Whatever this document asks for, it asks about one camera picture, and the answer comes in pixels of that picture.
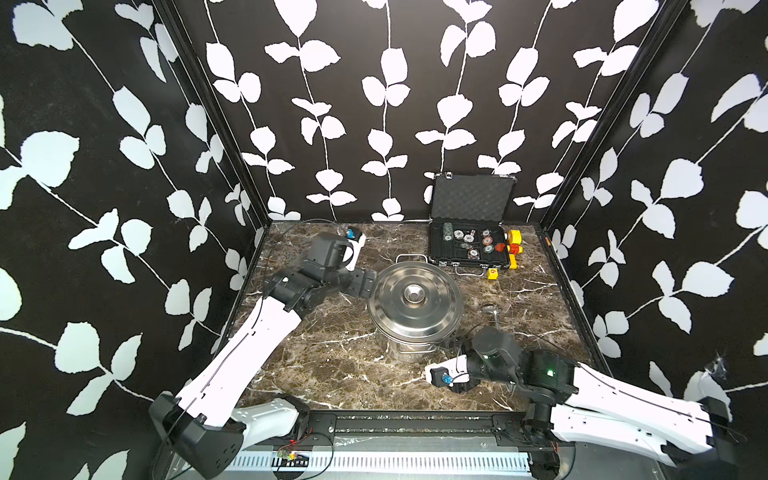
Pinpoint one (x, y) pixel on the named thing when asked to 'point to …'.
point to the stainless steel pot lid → (415, 301)
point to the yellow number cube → (493, 274)
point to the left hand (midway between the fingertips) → (362, 266)
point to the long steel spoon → (496, 322)
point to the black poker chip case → (466, 228)
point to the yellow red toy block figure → (514, 247)
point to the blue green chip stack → (447, 231)
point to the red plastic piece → (500, 247)
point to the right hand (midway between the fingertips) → (433, 348)
